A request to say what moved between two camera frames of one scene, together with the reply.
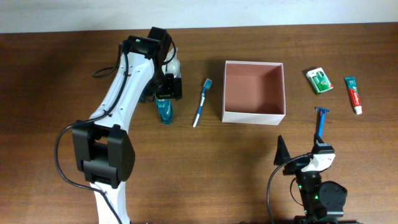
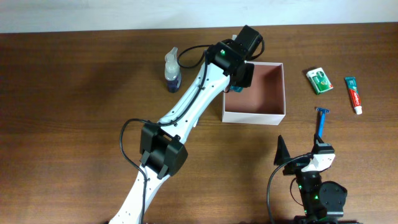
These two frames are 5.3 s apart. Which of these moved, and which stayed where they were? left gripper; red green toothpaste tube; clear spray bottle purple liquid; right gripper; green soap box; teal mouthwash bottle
Moved: teal mouthwash bottle; left gripper
Stayed: right gripper; red green toothpaste tube; green soap box; clear spray bottle purple liquid
